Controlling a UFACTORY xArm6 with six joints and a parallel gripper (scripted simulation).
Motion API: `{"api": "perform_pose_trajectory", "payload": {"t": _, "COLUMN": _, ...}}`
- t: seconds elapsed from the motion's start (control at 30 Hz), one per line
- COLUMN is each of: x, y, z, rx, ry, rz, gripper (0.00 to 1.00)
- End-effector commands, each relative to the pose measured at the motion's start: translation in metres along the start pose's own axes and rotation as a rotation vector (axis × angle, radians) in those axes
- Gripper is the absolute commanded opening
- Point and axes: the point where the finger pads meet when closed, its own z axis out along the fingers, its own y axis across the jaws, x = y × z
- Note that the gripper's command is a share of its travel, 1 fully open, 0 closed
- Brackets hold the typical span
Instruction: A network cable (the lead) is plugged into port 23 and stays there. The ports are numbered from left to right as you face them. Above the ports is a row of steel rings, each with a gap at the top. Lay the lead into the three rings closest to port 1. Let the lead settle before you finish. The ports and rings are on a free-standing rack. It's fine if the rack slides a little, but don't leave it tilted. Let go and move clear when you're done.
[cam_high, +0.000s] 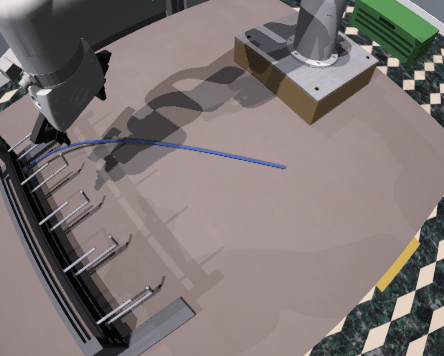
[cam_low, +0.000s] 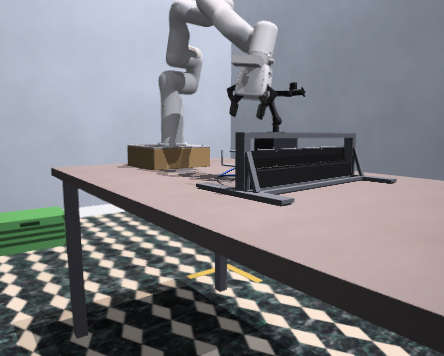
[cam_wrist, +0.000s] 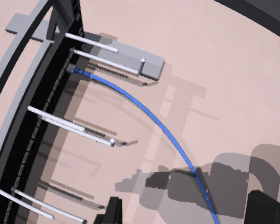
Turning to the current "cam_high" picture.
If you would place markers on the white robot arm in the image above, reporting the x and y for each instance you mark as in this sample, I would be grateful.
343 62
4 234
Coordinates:
47 30

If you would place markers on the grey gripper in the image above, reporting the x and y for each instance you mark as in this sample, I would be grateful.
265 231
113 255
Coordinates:
63 103

